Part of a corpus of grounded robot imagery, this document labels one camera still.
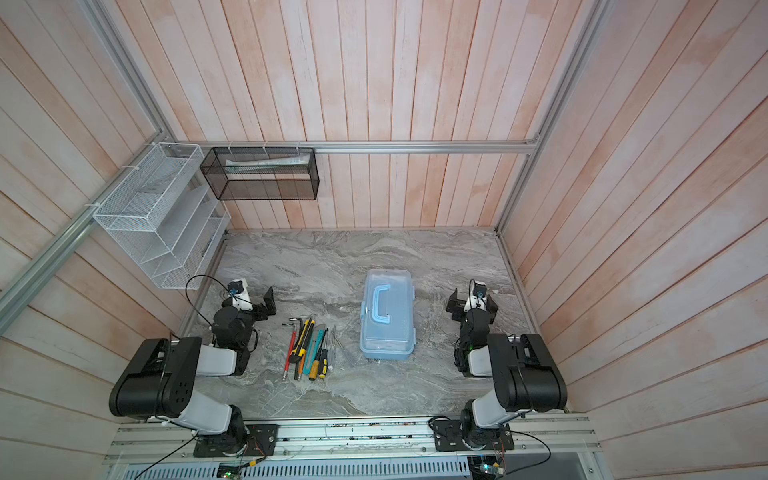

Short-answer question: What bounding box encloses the blue translucent plastic toolbox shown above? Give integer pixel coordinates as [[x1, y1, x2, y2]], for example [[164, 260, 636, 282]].
[[359, 269, 417, 361]]

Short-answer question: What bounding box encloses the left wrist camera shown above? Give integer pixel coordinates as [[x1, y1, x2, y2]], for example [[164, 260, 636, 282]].
[[227, 278, 253, 311]]

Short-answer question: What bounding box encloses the black mesh wall basket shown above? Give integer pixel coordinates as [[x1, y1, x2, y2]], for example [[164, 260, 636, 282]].
[[201, 146, 320, 201]]

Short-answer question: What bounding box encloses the red handled hex key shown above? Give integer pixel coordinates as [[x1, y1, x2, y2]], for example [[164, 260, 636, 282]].
[[282, 323, 298, 381]]

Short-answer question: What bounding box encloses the left aluminium wall rail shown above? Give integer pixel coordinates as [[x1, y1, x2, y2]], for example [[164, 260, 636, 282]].
[[1, 130, 172, 333]]

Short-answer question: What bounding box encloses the aluminium front rail frame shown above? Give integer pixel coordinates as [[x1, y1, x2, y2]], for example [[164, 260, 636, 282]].
[[102, 413, 611, 479]]

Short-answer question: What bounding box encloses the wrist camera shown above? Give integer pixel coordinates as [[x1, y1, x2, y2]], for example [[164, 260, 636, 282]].
[[227, 278, 253, 311], [465, 279, 488, 311]]

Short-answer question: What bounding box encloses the white wire mesh shelf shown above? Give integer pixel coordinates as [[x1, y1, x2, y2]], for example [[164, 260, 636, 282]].
[[94, 143, 231, 290]]

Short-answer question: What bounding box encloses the yellow black handled screwdriver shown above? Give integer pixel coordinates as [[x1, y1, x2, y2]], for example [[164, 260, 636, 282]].
[[291, 317, 315, 380]]

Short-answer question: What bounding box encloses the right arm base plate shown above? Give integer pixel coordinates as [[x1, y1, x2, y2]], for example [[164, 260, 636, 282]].
[[427, 416, 514, 452]]

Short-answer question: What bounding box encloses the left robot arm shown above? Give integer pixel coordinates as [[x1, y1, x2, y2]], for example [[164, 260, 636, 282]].
[[109, 281, 278, 458]]

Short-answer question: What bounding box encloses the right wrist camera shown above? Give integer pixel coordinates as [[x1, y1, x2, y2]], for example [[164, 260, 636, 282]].
[[465, 279, 488, 311]]

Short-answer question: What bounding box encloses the horizontal aluminium wall rail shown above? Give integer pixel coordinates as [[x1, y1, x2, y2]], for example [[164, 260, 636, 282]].
[[190, 140, 538, 154]]

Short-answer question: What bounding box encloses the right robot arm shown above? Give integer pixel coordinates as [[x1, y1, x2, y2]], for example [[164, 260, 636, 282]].
[[433, 280, 567, 451]]

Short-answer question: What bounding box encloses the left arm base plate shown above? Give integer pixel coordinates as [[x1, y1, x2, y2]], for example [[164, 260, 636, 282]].
[[193, 423, 279, 458]]

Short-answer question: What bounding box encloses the short yellow black screwdriver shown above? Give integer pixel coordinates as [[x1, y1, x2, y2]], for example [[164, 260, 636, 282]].
[[317, 348, 328, 379]]

